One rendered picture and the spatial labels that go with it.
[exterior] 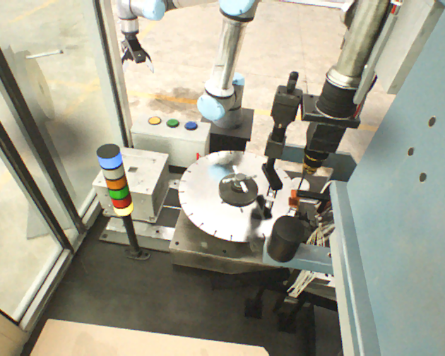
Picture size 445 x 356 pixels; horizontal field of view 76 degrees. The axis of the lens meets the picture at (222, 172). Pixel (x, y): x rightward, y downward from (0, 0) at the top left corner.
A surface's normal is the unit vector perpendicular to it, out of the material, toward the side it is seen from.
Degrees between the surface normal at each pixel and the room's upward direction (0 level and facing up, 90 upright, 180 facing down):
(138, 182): 0
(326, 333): 0
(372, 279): 69
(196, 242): 0
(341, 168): 90
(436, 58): 90
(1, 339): 90
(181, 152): 90
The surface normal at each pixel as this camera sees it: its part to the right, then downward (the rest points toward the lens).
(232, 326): 0.07, -0.70
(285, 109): -0.30, 0.66
